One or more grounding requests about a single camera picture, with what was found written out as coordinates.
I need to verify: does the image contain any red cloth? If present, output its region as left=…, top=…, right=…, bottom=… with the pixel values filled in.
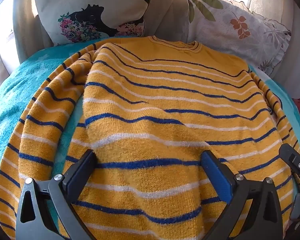
left=291, top=96, right=300, bottom=122

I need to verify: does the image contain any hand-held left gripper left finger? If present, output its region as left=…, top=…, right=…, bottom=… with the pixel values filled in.
left=15, top=149, right=98, bottom=240

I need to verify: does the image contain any bird and flower print pillow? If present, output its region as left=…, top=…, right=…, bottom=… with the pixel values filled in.
left=32, top=0, right=158, bottom=46

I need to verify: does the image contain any teal cartoon print blanket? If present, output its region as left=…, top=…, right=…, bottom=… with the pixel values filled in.
left=0, top=36, right=300, bottom=230

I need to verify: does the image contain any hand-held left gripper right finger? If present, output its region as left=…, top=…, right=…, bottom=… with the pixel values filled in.
left=201, top=150, right=283, bottom=240

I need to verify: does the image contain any leaf print frilled pillow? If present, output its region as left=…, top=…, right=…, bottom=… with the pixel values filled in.
left=184, top=0, right=292, bottom=74

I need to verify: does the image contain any yellow striped knit sweater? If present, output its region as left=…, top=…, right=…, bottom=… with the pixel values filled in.
left=0, top=36, right=300, bottom=240

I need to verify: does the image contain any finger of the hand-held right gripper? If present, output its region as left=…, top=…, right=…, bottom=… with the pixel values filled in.
left=277, top=144, right=300, bottom=193

